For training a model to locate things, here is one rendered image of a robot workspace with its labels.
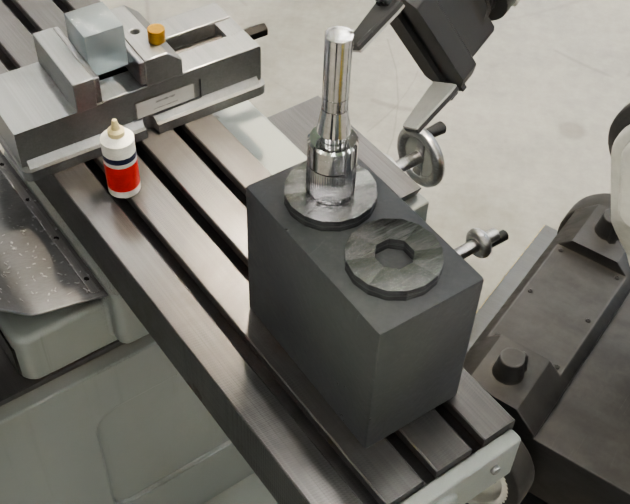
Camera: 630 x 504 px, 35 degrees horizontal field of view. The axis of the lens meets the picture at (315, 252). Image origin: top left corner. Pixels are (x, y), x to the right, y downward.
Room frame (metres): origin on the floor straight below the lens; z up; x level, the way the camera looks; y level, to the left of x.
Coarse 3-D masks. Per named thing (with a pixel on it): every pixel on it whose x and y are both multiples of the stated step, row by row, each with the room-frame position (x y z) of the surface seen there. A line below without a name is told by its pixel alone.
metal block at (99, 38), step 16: (64, 16) 1.03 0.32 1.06; (80, 16) 1.02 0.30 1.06; (96, 16) 1.03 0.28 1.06; (112, 16) 1.03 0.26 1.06; (80, 32) 0.99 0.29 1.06; (96, 32) 0.99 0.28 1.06; (112, 32) 1.00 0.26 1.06; (80, 48) 1.00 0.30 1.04; (96, 48) 0.99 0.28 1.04; (112, 48) 1.00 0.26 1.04; (96, 64) 0.99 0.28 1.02; (112, 64) 1.00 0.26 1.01
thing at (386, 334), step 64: (256, 192) 0.69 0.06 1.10; (384, 192) 0.70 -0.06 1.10; (256, 256) 0.68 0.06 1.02; (320, 256) 0.61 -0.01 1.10; (384, 256) 0.61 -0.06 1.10; (448, 256) 0.61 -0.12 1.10; (320, 320) 0.59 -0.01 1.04; (384, 320) 0.54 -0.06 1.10; (448, 320) 0.57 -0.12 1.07; (320, 384) 0.58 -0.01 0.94; (384, 384) 0.53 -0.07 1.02; (448, 384) 0.58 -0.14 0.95
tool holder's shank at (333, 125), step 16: (336, 32) 0.69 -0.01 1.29; (336, 48) 0.67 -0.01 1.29; (352, 48) 0.68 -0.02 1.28; (336, 64) 0.67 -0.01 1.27; (336, 80) 0.67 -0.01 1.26; (336, 96) 0.67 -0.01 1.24; (320, 112) 0.68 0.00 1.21; (336, 112) 0.67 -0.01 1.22; (320, 128) 0.68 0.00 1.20; (336, 128) 0.67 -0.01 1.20; (336, 144) 0.67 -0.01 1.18
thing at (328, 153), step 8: (312, 136) 0.68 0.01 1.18; (320, 136) 0.68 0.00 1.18; (352, 136) 0.69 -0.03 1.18; (312, 144) 0.67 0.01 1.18; (320, 144) 0.67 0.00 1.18; (328, 144) 0.67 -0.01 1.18; (344, 144) 0.68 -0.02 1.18; (352, 144) 0.68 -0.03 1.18; (312, 152) 0.67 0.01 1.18; (320, 152) 0.66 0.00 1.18; (328, 152) 0.66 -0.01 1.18; (336, 152) 0.66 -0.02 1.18; (344, 152) 0.66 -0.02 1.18; (352, 152) 0.67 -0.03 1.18; (328, 160) 0.66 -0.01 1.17; (336, 160) 0.66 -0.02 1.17; (344, 160) 0.66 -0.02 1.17
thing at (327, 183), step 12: (312, 156) 0.67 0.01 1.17; (312, 168) 0.67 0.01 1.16; (324, 168) 0.66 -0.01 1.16; (336, 168) 0.66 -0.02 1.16; (348, 168) 0.67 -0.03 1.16; (312, 180) 0.67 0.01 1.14; (324, 180) 0.66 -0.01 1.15; (336, 180) 0.66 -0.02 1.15; (348, 180) 0.67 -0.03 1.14; (312, 192) 0.67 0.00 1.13; (324, 192) 0.66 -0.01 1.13; (336, 192) 0.66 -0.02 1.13; (348, 192) 0.67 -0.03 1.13; (336, 204) 0.66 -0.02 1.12
